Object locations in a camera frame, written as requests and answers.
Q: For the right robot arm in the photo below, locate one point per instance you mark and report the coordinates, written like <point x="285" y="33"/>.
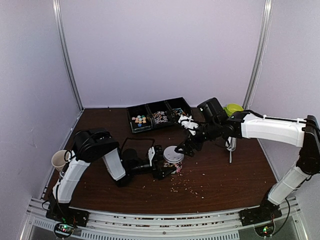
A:
<point x="303" y="133"/>

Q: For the black three-compartment candy tray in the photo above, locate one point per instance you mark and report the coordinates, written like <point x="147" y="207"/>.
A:
<point x="155" y="115"/>

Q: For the left aluminium frame post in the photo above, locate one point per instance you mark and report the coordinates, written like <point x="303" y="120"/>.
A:
<point x="65" y="53"/>

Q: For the aluminium frame post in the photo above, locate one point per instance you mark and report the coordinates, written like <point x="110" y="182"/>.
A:
<point x="65" y="53"/>
<point x="260" y="51"/>

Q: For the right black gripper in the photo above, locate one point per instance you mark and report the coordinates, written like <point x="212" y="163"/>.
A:
<point x="188" y="150"/>

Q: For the clear plastic lid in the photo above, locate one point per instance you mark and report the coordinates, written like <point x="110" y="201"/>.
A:
<point x="171" y="156"/>

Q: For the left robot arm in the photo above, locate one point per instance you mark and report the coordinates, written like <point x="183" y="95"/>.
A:
<point x="121" y="164"/>

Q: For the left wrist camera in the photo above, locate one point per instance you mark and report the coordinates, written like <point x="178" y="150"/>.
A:
<point x="150" y="155"/>

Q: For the cream floral mug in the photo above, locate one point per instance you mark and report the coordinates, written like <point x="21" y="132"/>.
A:
<point x="59" y="159"/>

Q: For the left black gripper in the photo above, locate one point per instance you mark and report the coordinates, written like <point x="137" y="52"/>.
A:
<point x="156" y="173"/>

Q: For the right aluminium frame post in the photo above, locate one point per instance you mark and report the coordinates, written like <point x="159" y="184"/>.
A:
<point x="260" y="51"/>

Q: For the front aluminium rail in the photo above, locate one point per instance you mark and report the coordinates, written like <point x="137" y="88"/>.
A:
<point x="217" y="225"/>

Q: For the green bowl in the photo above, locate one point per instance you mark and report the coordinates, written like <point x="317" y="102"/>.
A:
<point x="231" y="108"/>

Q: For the metal scoop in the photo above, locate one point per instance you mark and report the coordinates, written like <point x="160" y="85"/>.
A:
<point x="231" y="144"/>

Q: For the clear plastic cup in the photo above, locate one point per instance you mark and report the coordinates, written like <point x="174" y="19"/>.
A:
<point x="173" y="168"/>

